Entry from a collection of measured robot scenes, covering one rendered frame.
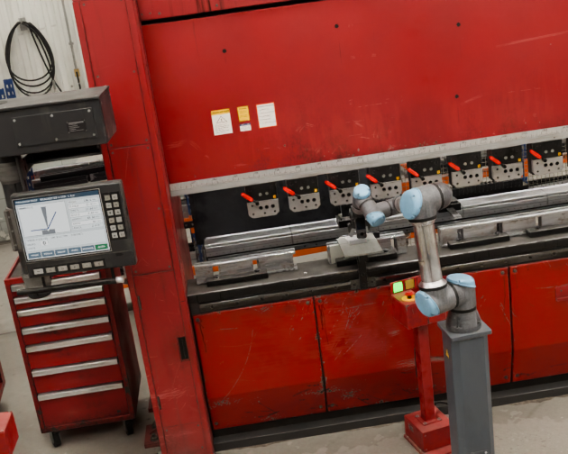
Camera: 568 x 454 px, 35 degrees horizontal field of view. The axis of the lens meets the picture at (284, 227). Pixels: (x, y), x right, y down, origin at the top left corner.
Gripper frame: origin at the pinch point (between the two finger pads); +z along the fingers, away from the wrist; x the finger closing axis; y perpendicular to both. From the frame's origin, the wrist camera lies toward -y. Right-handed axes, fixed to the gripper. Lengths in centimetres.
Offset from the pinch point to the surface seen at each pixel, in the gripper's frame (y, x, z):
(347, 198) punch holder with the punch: 18.4, 1.4, -5.3
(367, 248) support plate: -7.9, -2.6, -0.6
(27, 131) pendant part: 19, 134, -86
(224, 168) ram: 35, 58, -21
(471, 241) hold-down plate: -5, -56, 14
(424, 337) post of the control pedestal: -47, -22, 22
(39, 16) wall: 398, 188, 202
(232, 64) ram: 65, 48, -59
